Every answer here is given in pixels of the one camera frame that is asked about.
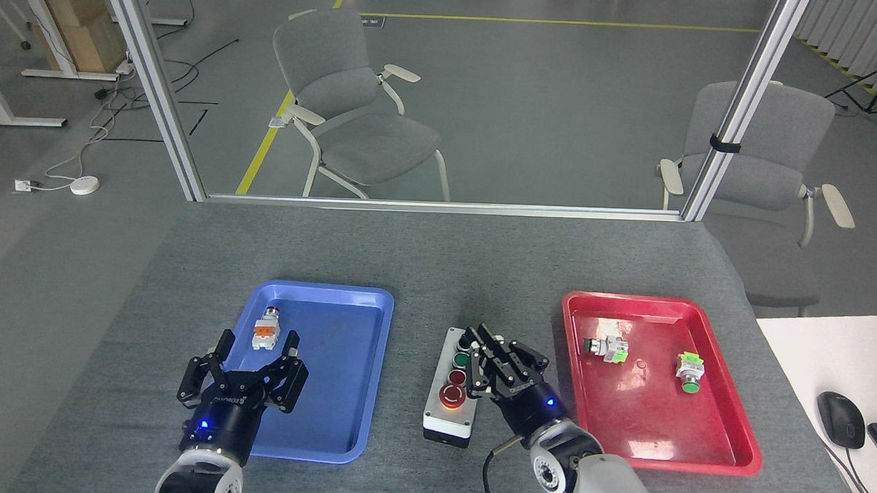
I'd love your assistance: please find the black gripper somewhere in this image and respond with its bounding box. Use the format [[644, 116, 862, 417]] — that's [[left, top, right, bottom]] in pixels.
[[174, 327, 311, 469], [463, 323, 575, 449]]

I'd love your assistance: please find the grey control box with buttons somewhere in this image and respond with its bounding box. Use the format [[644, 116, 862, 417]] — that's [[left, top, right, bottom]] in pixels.
[[422, 326, 484, 449]]

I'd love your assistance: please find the cardboard box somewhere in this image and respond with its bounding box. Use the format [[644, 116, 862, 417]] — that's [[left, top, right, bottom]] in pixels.
[[31, 0, 130, 74]]

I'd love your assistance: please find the blue plastic tray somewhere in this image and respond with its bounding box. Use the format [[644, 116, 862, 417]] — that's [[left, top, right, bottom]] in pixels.
[[212, 278, 397, 467]]

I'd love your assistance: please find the red plastic tray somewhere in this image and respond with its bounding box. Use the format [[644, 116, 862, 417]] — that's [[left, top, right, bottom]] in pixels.
[[556, 290, 768, 478]]

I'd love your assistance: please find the silver aluminium crossbar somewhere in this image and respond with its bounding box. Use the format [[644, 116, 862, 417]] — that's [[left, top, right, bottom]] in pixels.
[[205, 193, 685, 222]]

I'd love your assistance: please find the grey chair with white armrests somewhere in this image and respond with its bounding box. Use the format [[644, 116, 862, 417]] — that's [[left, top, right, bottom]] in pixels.
[[652, 77, 861, 320], [267, 6, 459, 203]]

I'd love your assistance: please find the white side table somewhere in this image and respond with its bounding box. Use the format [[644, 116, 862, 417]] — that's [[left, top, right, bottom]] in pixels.
[[749, 310, 877, 493]]

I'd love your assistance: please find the black computer mouse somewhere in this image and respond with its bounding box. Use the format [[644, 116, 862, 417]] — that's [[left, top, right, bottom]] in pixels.
[[815, 390, 868, 450]]

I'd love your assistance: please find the white pleated curtain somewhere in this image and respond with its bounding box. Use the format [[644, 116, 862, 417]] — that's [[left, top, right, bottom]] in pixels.
[[792, 0, 877, 120]]

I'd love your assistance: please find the orange push button switch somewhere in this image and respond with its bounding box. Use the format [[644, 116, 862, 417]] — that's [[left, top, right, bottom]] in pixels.
[[251, 306, 282, 351]]

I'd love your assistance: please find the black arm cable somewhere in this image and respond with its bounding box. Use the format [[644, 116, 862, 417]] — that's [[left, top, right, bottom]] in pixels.
[[482, 436, 527, 493]]

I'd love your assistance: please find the black push button switch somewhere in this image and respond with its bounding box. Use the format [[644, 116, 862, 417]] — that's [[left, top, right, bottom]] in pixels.
[[581, 334, 631, 364]]

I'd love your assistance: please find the green push button switch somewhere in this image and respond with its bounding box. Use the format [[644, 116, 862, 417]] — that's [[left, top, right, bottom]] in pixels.
[[675, 351, 706, 395]]

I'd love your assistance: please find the white floor cable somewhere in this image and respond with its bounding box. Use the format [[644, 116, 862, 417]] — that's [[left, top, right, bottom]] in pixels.
[[34, 58, 136, 191]]

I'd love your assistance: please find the silver aluminium post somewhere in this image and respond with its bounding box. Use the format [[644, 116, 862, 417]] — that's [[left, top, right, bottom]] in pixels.
[[680, 0, 813, 226], [90, 0, 214, 203]]

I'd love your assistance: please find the black floor cable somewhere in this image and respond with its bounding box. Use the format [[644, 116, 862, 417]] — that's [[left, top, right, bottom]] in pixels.
[[92, 34, 242, 145]]

